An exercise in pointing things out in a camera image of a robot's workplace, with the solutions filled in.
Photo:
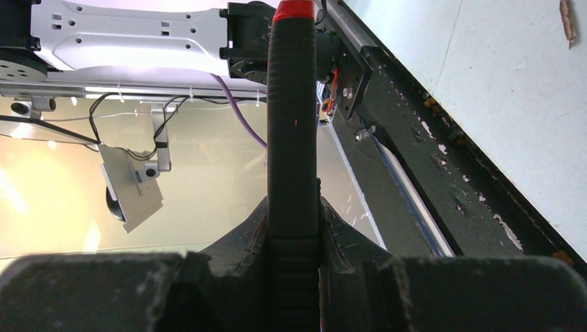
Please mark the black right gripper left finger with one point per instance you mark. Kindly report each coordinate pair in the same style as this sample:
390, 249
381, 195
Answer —
216, 289

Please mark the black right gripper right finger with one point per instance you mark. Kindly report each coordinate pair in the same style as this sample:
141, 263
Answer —
365, 288

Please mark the red black utility knife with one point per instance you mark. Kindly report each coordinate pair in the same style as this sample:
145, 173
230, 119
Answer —
292, 214

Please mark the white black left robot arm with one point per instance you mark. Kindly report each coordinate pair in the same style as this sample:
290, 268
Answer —
54, 48

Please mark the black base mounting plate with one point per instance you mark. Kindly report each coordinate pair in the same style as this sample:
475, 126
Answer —
419, 185

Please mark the small cardboard scrap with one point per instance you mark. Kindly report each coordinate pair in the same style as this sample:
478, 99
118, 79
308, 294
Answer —
567, 21

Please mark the grey overhead camera mount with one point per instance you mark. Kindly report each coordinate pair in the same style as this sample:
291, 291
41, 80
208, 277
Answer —
133, 194

